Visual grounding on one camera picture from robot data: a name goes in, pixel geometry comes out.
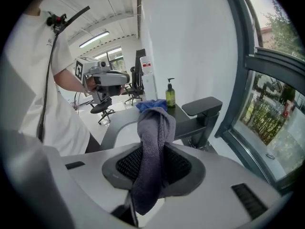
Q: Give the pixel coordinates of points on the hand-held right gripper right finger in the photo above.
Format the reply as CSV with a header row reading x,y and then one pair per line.
x,y
214,175

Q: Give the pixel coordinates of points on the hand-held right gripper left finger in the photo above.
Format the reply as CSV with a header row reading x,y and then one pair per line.
x,y
95,187

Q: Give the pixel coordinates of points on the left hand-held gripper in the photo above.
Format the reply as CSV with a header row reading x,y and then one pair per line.
x,y
79,69

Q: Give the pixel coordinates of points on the black faucet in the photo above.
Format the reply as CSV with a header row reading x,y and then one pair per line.
x,y
202,108

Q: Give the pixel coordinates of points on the dark grey cloth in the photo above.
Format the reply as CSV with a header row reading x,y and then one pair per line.
x,y
155,132

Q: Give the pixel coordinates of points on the person's left forearm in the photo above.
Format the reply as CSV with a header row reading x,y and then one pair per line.
x,y
69,80

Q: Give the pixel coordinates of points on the blue cloth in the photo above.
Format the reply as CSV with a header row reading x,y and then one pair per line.
x,y
150,104

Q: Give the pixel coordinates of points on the person's left hand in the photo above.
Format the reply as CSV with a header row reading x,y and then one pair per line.
x,y
91,85

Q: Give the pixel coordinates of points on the dark framed window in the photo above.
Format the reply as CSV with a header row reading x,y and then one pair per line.
x,y
114,58
240,80

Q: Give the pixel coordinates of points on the black mesh office chair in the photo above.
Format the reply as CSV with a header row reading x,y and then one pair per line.
x,y
102,107

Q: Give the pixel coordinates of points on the tall black ribbed stand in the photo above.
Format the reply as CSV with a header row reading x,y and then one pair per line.
x,y
140,61

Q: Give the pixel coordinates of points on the white box appliance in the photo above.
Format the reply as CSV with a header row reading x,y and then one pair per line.
x,y
150,87

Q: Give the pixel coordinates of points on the long ceiling light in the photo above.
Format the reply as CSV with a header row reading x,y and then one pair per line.
x,y
94,39

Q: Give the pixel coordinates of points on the green soap pump bottle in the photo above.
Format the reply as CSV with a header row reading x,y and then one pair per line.
x,y
170,96

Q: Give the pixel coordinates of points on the person's white shirt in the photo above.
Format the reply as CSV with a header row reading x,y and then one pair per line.
x,y
35,92

